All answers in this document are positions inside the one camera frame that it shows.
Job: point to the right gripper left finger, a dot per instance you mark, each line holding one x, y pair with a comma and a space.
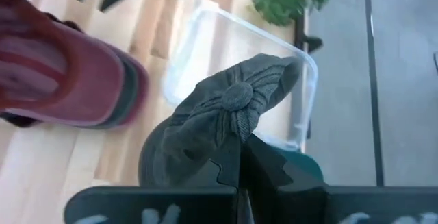
154, 205

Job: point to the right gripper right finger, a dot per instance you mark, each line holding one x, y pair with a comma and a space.
342, 203

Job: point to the dark grey cap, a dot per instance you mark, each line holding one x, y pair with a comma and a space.
212, 121

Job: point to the teal plastic bin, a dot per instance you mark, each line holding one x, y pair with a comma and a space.
304, 165

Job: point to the clear plastic bin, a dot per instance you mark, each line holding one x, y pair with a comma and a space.
222, 35

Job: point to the green artificial plant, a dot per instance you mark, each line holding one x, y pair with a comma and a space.
284, 1

